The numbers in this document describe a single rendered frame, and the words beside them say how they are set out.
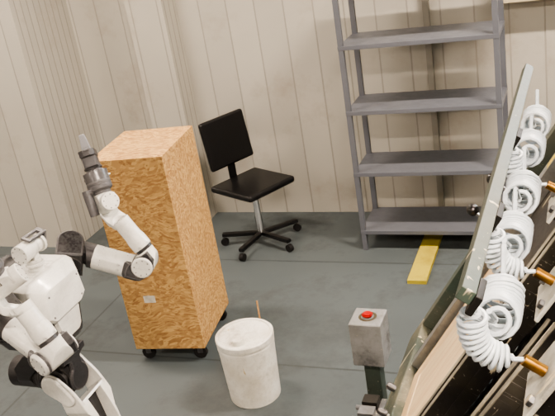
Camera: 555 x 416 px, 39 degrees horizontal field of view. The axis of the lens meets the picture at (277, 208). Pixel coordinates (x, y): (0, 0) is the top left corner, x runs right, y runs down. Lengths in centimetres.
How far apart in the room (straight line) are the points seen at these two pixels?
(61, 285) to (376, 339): 112
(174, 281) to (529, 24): 283
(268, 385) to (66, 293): 159
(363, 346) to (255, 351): 110
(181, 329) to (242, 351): 67
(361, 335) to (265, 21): 337
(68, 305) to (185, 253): 157
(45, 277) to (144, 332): 192
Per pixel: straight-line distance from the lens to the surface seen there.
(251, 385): 404
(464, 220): 543
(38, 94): 615
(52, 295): 271
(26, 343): 253
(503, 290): 113
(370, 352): 294
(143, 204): 418
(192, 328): 446
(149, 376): 458
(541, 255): 162
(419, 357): 267
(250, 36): 589
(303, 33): 575
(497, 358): 105
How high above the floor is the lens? 245
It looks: 23 degrees down
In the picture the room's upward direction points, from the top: 10 degrees counter-clockwise
